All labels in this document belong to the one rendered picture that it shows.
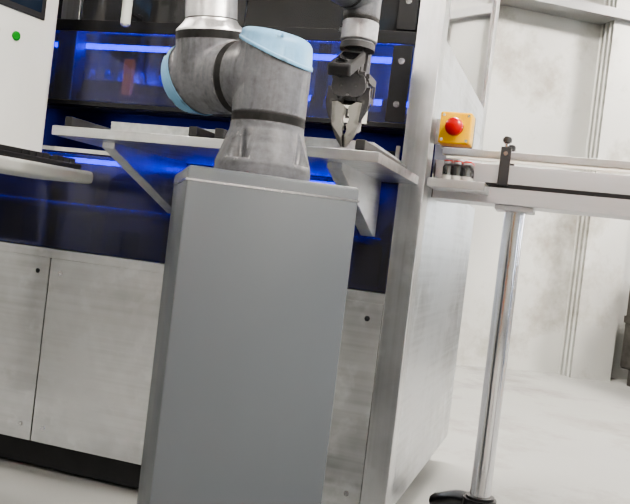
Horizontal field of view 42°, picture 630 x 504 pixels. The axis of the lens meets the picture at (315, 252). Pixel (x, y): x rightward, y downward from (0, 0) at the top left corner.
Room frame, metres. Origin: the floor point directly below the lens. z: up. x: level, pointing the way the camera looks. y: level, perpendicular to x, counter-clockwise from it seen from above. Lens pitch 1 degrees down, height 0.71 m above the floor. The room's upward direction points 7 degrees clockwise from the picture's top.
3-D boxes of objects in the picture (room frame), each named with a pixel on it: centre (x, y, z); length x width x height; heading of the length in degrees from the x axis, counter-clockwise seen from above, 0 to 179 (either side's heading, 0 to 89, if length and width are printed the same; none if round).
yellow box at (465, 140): (1.88, -0.29, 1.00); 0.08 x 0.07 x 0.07; 162
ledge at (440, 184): (1.91, -0.32, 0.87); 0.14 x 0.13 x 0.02; 162
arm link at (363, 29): (1.67, -0.03, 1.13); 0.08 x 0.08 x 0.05
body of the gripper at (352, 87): (1.68, -0.04, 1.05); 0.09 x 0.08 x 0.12; 163
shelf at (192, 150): (1.82, 0.17, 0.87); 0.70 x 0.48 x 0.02; 72
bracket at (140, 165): (1.89, 0.41, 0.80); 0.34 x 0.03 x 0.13; 162
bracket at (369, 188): (1.74, -0.07, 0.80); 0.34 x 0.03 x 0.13; 162
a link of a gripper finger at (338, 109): (1.67, -0.02, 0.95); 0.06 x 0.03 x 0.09; 163
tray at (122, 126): (1.94, 0.31, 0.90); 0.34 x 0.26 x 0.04; 162
